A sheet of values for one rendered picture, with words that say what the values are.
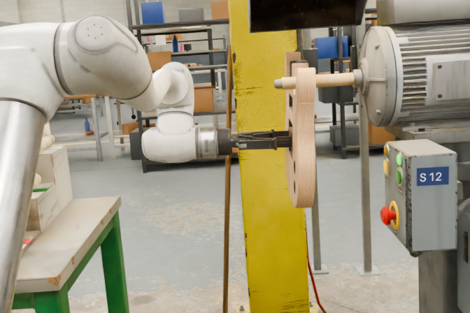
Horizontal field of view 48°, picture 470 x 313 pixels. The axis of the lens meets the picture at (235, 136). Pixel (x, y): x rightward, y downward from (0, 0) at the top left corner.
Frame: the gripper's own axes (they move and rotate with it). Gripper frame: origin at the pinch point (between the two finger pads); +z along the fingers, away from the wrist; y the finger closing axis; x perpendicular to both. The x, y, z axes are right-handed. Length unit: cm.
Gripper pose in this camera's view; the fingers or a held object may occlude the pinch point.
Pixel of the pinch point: (289, 138)
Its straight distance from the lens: 148.7
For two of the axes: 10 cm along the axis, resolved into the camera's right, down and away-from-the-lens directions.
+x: -0.5, -9.8, -2.0
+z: 10.0, -0.5, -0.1
